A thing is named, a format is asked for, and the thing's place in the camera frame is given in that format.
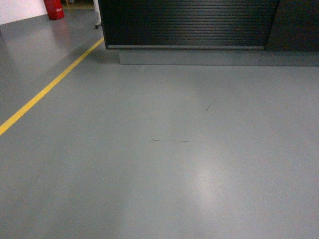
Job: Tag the black ribbed checkout counter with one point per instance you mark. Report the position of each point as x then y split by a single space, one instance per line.
212 32

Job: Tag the white stand with caster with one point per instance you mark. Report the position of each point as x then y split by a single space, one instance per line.
97 12

